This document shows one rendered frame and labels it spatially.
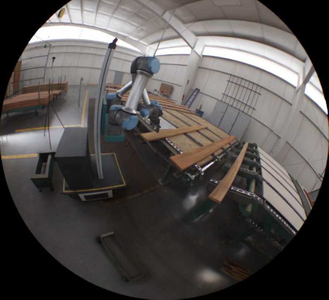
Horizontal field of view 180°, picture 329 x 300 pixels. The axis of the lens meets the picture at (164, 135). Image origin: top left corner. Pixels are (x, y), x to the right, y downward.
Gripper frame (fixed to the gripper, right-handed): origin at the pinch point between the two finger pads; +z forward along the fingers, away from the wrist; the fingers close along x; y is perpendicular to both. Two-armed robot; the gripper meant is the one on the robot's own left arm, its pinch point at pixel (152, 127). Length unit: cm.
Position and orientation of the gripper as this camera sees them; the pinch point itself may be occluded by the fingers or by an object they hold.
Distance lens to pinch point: 138.7
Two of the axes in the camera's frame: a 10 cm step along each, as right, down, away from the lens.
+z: -3.1, 8.5, 4.3
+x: 6.5, -1.4, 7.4
